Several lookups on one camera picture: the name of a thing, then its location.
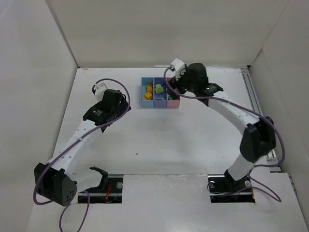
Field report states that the aluminium rail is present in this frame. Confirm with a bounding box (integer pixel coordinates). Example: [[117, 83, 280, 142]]
[[240, 68, 282, 173]]

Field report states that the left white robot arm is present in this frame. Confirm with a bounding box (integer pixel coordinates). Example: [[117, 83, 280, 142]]
[[33, 89, 131, 206]]

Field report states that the small yellow lego brick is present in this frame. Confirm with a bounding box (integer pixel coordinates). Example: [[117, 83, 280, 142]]
[[143, 92, 153, 101]]

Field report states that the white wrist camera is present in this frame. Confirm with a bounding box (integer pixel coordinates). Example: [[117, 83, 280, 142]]
[[170, 58, 186, 81], [92, 82, 108, 101]]

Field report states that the light blue container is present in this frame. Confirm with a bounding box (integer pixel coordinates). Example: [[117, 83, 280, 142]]
[[140, 77, 154, 108]]

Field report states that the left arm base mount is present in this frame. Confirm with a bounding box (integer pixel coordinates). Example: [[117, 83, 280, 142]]
[[74, 166, 124, 204]]

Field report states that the pink container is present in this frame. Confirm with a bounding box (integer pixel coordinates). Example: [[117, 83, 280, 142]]
[[166, 87, 181, 108]]

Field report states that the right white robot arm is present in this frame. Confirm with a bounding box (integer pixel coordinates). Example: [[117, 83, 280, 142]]
[[166, 59, 276, 192]]

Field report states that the yellow arch lego brick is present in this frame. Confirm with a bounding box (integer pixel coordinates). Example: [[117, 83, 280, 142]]
[[146, 85, 153, 94]]

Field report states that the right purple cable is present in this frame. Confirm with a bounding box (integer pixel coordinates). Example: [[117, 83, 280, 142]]
[[164, 66, 286, 203]]

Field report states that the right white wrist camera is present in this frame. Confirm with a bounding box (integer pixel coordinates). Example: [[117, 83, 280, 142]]
[[170, 58, 186, 81]]

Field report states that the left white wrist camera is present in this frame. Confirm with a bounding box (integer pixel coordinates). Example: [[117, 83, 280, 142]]
[[92, 82, 108, 101]]

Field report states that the purple cable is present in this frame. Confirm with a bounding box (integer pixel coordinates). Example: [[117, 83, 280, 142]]
[[32, 78, 131, 232], [164, 66, 286, 203]]

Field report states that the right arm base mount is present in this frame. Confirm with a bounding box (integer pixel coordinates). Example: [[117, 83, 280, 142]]
[[207, 171, 255, 203]]

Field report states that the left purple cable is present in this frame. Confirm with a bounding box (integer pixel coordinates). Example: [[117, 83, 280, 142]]
[[32, 78, 131, 232]]

